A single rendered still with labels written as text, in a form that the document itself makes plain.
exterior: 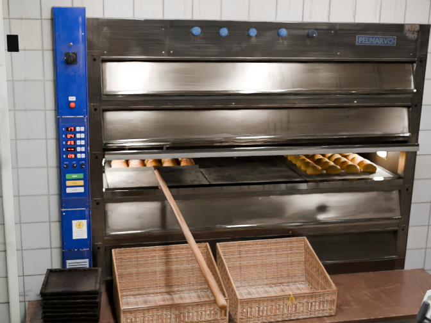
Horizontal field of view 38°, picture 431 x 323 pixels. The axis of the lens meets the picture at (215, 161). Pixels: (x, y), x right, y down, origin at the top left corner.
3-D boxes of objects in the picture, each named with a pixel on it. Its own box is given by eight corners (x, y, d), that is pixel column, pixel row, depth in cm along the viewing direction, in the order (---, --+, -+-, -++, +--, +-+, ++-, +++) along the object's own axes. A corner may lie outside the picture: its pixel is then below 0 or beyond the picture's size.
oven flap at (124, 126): (103, 144, 333) (102, 107, 335) (408, 137, 373) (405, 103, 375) (103, 143, 329) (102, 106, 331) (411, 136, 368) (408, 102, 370)
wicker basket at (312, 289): (213, 286, 367) (214, 241, 360) (303, 277, 380) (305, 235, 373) (236, 327, 321) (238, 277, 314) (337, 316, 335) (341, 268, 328)
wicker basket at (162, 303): (110, 293, 354) (109, 248, 347) (207, 285, 367) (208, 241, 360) (119, 337, 308) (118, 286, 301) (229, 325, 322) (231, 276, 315)
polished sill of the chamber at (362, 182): (102, 195, 347) (102, 188, 346) (397, 182, 387) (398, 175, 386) (103, 198, 341) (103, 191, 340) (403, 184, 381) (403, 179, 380)
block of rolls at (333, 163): (277, 152, 439) (277, 145, 437) (340, 150, 449) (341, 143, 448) (308, 175, 381) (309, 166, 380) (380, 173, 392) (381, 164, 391)
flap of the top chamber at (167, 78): (102, 95, 327) (101, 58, 328) (411, 93, 367) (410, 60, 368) (102, 94, 323) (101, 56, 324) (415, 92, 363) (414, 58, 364)
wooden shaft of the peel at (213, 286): (228, 311, 215) (228, 303, 214) (219, 311, 214) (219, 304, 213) (159, 173, 376) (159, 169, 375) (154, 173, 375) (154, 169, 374)
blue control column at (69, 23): (67, 257, 544) (58, 3, 490) (86, 256, 547) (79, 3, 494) (67, 389, 362) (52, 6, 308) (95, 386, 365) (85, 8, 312)
